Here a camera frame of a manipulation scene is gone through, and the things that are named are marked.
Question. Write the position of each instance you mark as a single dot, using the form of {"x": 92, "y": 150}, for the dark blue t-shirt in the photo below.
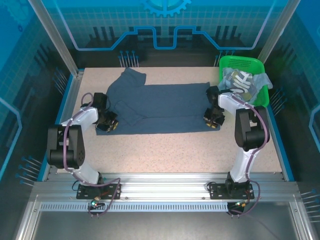
{"x": 162, "y": 105}

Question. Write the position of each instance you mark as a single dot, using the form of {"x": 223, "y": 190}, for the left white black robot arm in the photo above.
{"x": 75, "y": 145}

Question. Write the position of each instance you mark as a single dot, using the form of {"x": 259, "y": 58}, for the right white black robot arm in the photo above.
{"x": 250, "y": 130}

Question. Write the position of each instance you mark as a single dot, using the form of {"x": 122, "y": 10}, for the light blue printed t-shirt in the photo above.
{"x": 240, "y": 82}

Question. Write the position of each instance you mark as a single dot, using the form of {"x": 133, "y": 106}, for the green plastic basket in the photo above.
{"x": 237, "y": 62}

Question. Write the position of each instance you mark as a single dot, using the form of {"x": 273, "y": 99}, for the small adapter board with LED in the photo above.
{"x": 96, "y": 203}
{"x": 241, "y": 203}

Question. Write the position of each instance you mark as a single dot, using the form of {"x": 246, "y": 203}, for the grey metal lower panel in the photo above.
{"x": 162, "y": 226}

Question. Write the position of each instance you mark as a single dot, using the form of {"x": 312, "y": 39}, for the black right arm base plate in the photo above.
{"x": 217, "y": 192}

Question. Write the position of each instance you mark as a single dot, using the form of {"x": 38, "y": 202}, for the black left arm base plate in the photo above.
{"x": 85, "y": 193}

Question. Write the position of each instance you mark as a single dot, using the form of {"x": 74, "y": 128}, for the aluminium mounting rail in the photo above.
{"x": 162, "y": 185}

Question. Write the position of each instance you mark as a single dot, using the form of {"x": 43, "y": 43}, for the aluminium frame post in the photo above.
{"x": 57, "y": 37}
{"x": 277, "y": 32}

